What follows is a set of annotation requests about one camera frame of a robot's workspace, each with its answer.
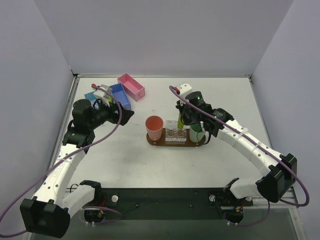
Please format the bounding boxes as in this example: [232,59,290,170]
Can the green plastic cup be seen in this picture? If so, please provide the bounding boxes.
[189,123,205,143]

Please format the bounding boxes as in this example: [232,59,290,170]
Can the clear textured plastic box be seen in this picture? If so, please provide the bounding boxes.
[164,120,187,147]

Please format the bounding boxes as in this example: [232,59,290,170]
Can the pink plastic cup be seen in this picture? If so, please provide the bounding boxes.
[145,115,164,141]

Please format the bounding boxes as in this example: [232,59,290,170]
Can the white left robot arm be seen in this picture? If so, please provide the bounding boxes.
[20,99,134,238]

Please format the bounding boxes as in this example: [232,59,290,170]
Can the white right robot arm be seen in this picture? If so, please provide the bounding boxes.
[176,90,298,203]

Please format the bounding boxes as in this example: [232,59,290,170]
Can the oval wooden tray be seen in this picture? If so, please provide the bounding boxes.
[146,128,207,148]

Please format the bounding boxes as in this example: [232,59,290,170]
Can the blue compartment organizer box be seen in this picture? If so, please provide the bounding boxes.
[84,83,132,110]

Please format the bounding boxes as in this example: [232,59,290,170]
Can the pink drawer box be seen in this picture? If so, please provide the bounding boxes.
[117,73,145,102]

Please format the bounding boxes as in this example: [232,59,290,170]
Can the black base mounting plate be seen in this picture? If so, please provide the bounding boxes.
[80,187,253,224]

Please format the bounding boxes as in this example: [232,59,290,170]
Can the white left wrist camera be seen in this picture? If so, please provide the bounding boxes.
[91,84,112,107]

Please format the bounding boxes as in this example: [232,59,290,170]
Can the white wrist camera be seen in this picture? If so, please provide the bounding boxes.
[175,82,193,99]
[91,84,112,107]

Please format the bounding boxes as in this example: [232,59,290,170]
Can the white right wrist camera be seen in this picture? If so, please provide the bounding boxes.
[175,82,193,99]

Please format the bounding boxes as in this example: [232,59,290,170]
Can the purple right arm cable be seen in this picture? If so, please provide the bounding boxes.
[168,85,311,227]

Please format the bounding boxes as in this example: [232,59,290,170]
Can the aluminium frame rail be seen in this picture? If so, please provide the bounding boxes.
[252,187,298,209]

